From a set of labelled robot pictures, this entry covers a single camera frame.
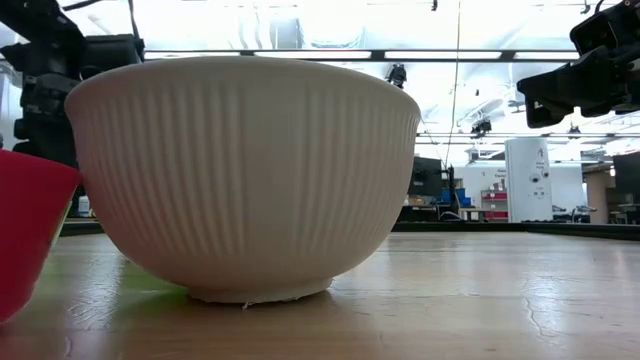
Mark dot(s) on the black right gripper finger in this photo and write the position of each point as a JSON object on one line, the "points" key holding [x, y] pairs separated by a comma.
{"points": [[545, 114], [565, 85]]}

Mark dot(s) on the white ribbed bowl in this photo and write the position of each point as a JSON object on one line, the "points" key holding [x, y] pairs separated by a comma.
{"points": [[240, 175]]}

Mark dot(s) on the red plastic bowl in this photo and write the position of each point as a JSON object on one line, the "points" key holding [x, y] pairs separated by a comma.
{"points": [[25, 225]]}

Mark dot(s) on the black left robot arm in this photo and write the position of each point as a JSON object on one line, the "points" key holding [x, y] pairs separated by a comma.
{"points": [[45, 100]]}

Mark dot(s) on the red shelf bins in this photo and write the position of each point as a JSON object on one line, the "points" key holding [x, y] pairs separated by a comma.
{"points": [[495, 204]]}

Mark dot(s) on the white round pillar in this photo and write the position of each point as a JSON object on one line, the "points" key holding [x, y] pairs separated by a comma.
{"points": [[528, 180]]}

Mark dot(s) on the large dark screen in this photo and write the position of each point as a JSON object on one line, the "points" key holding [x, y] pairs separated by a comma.
{"points": [[627, 176]]}

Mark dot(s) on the blue storage bins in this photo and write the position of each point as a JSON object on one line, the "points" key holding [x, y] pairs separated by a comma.
{"points": [[456, 196]]}

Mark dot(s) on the black monitor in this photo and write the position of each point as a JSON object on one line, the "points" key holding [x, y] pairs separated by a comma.
{"points": [[425, 176]]}

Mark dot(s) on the small white container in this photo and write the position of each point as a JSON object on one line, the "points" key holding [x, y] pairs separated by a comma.
{"points": [[83, 206]]}

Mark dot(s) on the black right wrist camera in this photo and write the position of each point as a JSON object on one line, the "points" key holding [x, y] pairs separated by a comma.
{"points": [[607, 25]]}

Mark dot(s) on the black ceiling camera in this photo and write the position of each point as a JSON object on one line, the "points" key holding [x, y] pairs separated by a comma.
{"points": [[481, 127], [397, 75]]}

